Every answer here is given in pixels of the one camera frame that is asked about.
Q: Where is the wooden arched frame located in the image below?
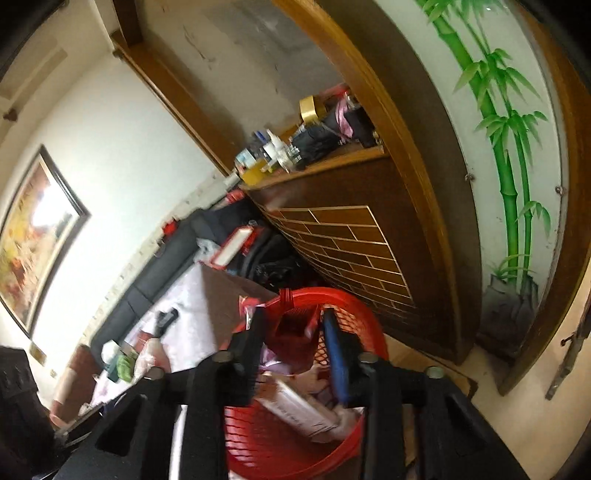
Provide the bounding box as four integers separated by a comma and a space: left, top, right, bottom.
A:
272, 0, 591, 398

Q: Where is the wooden brick-pattern cabinet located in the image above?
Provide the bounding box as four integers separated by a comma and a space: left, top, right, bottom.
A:
238, 142, 468, 366

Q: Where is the rusty metal latch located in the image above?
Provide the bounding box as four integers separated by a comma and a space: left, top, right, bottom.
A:
545, 304, 588, 401

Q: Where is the orange box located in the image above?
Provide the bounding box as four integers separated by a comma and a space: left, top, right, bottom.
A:
255, 379, 343, 445

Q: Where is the brown armchair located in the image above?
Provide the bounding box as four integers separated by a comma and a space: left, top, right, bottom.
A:
49, 344, 106, 428

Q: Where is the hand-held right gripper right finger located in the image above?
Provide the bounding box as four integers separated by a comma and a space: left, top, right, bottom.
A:
322, 309, 530, 480

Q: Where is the clear plastic bag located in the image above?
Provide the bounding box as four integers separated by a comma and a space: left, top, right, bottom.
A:
196, 237, 221, 265

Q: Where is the gold tape roll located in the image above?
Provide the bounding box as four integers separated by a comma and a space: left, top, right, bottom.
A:
298, 94, 331, 126

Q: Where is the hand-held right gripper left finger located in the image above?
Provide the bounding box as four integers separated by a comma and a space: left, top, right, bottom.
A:
67, 307, 269, 480

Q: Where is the black bag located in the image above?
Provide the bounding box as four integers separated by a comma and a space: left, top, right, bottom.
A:
247, 230, 319, 292

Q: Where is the dark wooden door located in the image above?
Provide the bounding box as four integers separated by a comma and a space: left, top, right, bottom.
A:
0, 345, 41, 418

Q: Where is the black leather sofa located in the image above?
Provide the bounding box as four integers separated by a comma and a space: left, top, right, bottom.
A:
89, 208, 262, 363

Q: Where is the bamboo painted glass panel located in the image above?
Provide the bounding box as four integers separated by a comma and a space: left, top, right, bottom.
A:
373, 0, 568, 326

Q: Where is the red plastic basket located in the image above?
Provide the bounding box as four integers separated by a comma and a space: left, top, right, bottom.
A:
223, 287, 391, 480

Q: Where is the framed horse painting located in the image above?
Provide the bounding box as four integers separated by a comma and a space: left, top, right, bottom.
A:
0, 144, 91, 336

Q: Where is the dark green tissue box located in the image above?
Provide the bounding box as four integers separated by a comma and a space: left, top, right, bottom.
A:
100, 340, 122, 383

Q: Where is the white bottle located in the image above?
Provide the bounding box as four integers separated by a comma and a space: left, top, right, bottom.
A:
264, 130, 288, 172

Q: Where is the yellow box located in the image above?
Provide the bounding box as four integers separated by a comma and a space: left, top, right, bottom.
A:
242, 164, 269, 186

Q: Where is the wooden partition frame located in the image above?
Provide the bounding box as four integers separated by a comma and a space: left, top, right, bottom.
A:
110, 0, 241, 178

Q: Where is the red white flat package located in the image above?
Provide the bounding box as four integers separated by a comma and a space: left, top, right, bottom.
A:
209, 225, 258, 269

